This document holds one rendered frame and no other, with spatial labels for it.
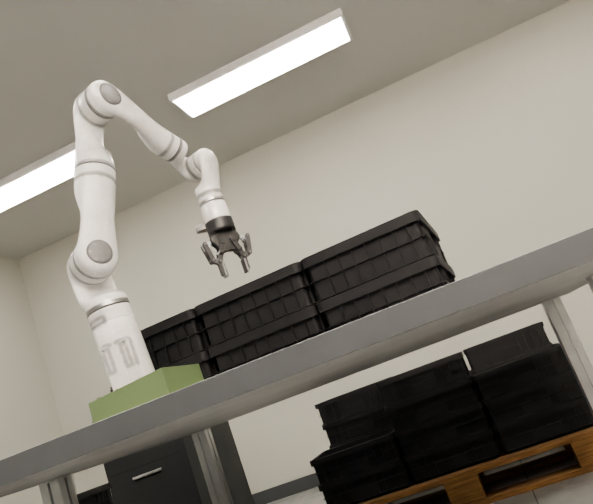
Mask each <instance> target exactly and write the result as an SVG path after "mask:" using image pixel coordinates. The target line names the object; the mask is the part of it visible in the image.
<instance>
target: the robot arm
mask: <svg viewBox="0 0 593 504"><path fill-rule="evenodd" d="M73 116H74V126H75V138H76V142H75V167H74V194H75V198H76V201H77V204H78V207H79V210H80V215H81V222H80V232H79V238H78V242H77V246H76V248H75V249H74V251H73V253H72V254H71V256H70V257H69V259H68V262H67V274H68V278H69V281H70V283H71V286H72V289H73V291H74V294H75V296H76V299H77V301H78V303H79V305H80V307H81V308H82V310H83V311H84V312H85V313H86V316H87V319H88V321H89V324H90V327H91V330H92V333H93V336H94V339H95V342H96V344H97V347H98V350H99V353H100V356H101V359H102V361H103V364H104V367H105V370H106V373H107V376H108V378H109V381H110V384H111V387H112V390H113V391H115V390H117V389H119V388H121V387H123V386H125V385H127V384H129V383H131V382H133V381H135V380H137V379H139V378H141V377H143V376H145V375H147V374H150V373H152V372H154V371H155V368H154V366H153V363H152V360H151V358H150V355H149V352H148V350H147V347H146V344H145V342H144V339H143V336H142V334H141V331H140V328H139V326H138V323H137V320H136V318H135V315H134V312H133V309H132V307H131V304H130V301H129V299H128V296H127V294H126V293H125V292H123V291H118V289H117V287H116V285H115V283H114V280H113V278H112V275H111V274H112V272H113V271H114V269H115V268H116V266H117V262H118V248H117V240H116V232H115V220H114V216H115V193H116V168H115V164H114V161H113V159H112V158H111V156H110V155H109V153H108V152H107V151H106V149H105V148H104V130H105V127H106V125H107V123H109V122H110V121H111V120H112V119H113V118H114V117H115V116H118V117H120V118H122V119H124V120H126V121H127V122H128V123H130V124H131V125H132V126H133V127H134V128H135V130H136V131H137V133H138V134H139V136H140V138H141V140H142V142H143V143H144V145H145V146H146V147H147V148H148V149H149V150H150V151H151V152H153V153H154V154H156V155H157V156H159V157H161V158H162V159H164V160H166V161H168V162H169V163H170V164H171V165H172V166H173V167H174V168H175V169H176V170H177V171H178V172H179V173H180V174H181V175H182V177H183V178H184V179H186V180H187V181H190V182H199V181H201V183H200V184H199V186H198V187H197V188H196V191H195V193H196V197H197V200H198V203H199V206H200V209H201V214H202V218H203V221H204V223H202V224H199V225H197V226H196V228H195V230H196V233H197V234H200V233H206V232H207V233H208V236H209V238H210V240H209V241H208V242H203V244H202V245H201V247H200V248H201V250H202V251H203V253H204V255H205V257H206V259H207V260H208V262H209V264H210V265H217V266H218V268H219V271H220V274H221V276H222V277H224V279H225V278H227V277H228V276H229V275H228V272H227V269H226V266H225V263H223V255H224V253H226V252H232V251H233V252H234V253H235V254H236V255H237V256H238V257H239V258H240V259H241V264H242V267H243V270H244V273H248V272H249V269H250V265H249V262H248V259H247V257H248V256H250V254H251V253H252V247H251V241H250V235H249V233H246V234H245V235H239V233H238V232H237V231H236V228H235V225H234V222H233V219H232V216H231V213H230V210H229V208H228V206H227V204H226V202H225V199H224V196H223V193H222V191H221V188H220V174H219V164H218V160H217V158H216V156H215V155H214V153H213V152H212V151H211V150H209V149H206V148H202V149H199V150H198V151H196V152H195V153H194V154H193V155H191V156H190V157H189V158H187V157H185V156H186V154H187V151H188V146H187V144H186V142H184V141H183V140H182V139H180V138H179V137H177V136H176V135H174V134H172V133H171V132H169V131H168V130H166V129H165V128H163V127H162V126H160V125H159V124H158V123H156V122H155V121H154V120H153V119H151V118H150V117H149V116H148V115H147V114H146V113H145V112H144V111H143V110H142V109H140V108H139V107H138V106H137V105H136V104H135V103H134V102H132V101H131V100H130V99H129V98H128V97H127V96H126V95H125V94H123V93H122V92H121V91H120V90H119V89H117V88H116V87H115V86H113V85H112V84H110V83H108V82H106V81H103V80H97V81H94V82H93V83H91V84H90V85H89V86H88V87H87V88H86V89H85V90H84V91H83V92H82V93H81V94H80V95H79V96H78V97H77V98H76V99H75V102H74V105H73ZM239 239H240V240H241V241H242V243H243V244H244V250H245V251H244V250H243V249H242V246H241V245H240V244H239V243H238V242H239ZM210 245H211V246H212V247H214V248H215V249H216V259H215V257H214V255H213V253H212V251H211V250H210V249H211V246H210Z"/></svg>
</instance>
